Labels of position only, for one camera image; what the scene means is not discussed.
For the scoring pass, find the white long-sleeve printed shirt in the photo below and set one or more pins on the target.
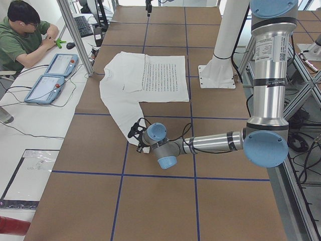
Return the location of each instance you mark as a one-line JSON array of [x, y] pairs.
[[132, 78]]

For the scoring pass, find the green plastic tool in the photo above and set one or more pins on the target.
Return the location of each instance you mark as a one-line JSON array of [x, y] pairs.
[[59, 43]]

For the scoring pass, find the seated person green shirt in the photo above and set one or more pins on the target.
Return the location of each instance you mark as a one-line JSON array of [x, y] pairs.
[[25, 39]]

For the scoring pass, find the aluminium side frame rail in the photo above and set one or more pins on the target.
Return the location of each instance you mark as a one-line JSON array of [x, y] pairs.
[[298, 178]]

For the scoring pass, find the red cylinder object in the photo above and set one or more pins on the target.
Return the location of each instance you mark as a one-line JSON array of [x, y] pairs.
[[14, 226]]

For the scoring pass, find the upper blue teach pendant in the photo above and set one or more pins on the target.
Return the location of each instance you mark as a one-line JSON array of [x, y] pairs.
[[62, 65]]

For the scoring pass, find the aluminium frame post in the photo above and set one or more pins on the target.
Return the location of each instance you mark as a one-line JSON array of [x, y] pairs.
[[71, 25]]

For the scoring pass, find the black computer keyboard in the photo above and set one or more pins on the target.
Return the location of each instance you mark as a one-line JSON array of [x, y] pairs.
[[83, 27]]

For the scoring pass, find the blue teach pendant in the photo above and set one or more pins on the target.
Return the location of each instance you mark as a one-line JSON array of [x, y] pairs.
[[62, 65], [45, 90]]

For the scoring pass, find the white camera mast pedestal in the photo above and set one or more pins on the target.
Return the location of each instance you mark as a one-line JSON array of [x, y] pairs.
[[218, 73]]

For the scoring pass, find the clear plastic sheet sleeve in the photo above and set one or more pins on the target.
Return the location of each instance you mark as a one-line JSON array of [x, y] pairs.
[[29, 179]]

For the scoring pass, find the lower blue teach pendant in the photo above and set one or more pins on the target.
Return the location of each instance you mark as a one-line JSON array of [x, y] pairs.
[[45, 90]]

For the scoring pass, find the black computer mouse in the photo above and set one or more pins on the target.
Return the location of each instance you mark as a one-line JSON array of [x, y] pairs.
[[70, 45]]

